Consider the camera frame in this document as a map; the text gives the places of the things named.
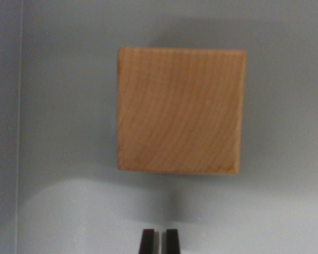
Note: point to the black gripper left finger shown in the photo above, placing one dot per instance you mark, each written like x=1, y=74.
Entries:
x=148, y=243

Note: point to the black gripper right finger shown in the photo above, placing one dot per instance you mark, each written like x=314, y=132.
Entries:
x=172, y=243

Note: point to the white plastic tray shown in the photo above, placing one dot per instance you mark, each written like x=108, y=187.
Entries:
x=63, y=119

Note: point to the light wooden cube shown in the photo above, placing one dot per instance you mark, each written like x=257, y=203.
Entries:
x=178, y=111

